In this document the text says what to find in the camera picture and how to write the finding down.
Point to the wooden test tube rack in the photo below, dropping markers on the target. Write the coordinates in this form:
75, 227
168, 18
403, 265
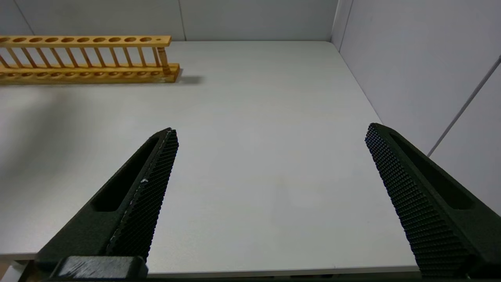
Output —
90, 72

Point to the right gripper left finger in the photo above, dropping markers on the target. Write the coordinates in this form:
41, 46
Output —
129, 196

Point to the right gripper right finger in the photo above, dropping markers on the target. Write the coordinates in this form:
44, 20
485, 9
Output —
430, 203

